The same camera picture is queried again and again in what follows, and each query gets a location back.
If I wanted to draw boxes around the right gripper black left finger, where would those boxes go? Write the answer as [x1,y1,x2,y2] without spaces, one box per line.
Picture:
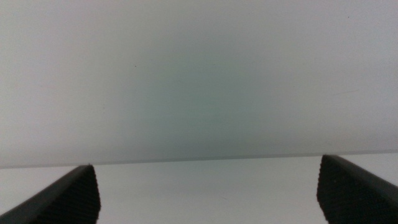
[0,164,101,224]

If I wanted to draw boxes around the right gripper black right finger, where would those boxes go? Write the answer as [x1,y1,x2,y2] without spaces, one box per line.
[316,154,398,224]

